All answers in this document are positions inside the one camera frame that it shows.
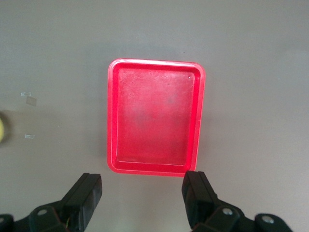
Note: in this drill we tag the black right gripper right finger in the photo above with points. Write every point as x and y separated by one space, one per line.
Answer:
200 198

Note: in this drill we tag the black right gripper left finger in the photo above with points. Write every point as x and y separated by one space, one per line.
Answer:
82 203

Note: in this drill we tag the yellow clear tape roll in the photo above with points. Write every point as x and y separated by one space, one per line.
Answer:
2 128

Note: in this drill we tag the square clear tape piece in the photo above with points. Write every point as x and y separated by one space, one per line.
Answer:
31 101

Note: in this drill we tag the small clear tape strip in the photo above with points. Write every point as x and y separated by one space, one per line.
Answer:
26 93

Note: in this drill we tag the red plastic tray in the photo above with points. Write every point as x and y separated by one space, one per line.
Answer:
154 116

